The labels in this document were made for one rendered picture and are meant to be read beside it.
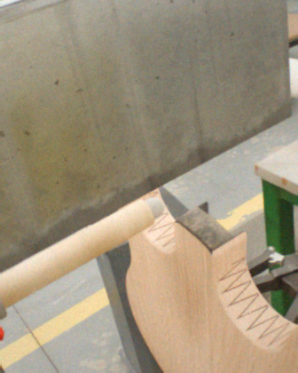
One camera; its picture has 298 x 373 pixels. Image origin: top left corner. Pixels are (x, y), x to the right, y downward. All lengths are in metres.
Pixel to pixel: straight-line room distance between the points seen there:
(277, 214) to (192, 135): 0.93
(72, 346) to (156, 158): 1.87
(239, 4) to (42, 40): 0.14
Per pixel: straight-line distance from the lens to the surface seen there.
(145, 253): 0.66
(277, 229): 1.32
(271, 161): 1.26
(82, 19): 0.31
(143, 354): 1.79
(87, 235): 0.55
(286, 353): 0.50
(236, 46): 0.38
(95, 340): 2.19
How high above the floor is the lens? 1.59
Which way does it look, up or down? 31 degrees down
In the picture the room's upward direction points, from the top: 12 degrees counter-clockwise
